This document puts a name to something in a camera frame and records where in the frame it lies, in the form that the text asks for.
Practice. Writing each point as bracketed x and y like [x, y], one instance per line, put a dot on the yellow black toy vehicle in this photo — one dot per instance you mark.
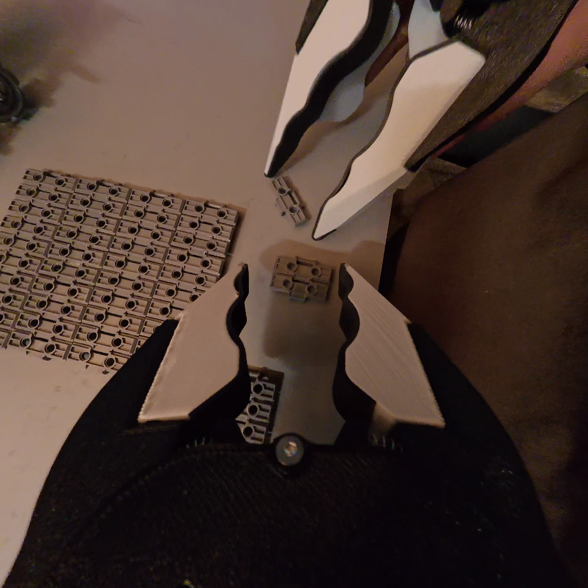
[9, 96]

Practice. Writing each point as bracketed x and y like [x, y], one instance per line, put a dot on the grey tread link segment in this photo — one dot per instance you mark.
[301, 275]

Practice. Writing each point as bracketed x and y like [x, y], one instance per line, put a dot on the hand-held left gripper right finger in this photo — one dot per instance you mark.
[390, 367]

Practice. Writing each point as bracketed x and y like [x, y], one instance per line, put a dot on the grey tread link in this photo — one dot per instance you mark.
[290, 202]

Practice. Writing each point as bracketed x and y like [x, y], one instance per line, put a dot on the large grey tread link mat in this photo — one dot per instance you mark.
[115, 262]

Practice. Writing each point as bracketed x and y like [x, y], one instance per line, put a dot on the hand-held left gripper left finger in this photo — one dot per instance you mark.
[197, 367]

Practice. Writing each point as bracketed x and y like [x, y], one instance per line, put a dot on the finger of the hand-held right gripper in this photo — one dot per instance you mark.
[303, 69]
[413, 115]

